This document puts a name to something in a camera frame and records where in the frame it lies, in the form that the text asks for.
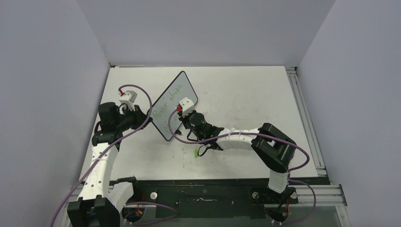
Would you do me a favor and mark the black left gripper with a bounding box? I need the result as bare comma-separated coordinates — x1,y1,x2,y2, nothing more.
115,104,152,132

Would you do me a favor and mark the black framed small whiteboard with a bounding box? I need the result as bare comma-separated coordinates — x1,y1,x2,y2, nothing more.
150,71,199,141

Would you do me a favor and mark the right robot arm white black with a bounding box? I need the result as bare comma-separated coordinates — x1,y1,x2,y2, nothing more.
178,111,296,202

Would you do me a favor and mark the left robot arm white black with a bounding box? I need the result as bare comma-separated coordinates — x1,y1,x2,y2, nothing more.
67,102,152,227

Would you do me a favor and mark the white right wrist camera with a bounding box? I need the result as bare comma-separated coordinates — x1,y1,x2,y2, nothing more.
177,97,195,117

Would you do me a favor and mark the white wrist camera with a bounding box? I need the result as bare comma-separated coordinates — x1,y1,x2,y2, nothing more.
177,97,195,117
119,90,138,110

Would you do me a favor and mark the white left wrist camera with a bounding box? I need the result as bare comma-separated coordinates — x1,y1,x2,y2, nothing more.
119,90,138,110

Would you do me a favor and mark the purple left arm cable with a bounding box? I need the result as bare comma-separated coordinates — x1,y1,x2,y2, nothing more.
49,84,179,227

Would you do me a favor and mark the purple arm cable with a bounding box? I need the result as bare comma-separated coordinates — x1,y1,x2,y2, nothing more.
49,84,179,227
168,109,311,226

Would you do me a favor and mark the aluminium rail right side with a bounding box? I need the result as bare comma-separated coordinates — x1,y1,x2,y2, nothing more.
285,67,327,177

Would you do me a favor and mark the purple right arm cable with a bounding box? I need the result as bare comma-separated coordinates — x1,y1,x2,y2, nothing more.
168,109,311,226

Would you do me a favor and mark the aluminium front frame rail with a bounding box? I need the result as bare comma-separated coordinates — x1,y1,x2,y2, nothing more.
294,184,348,207

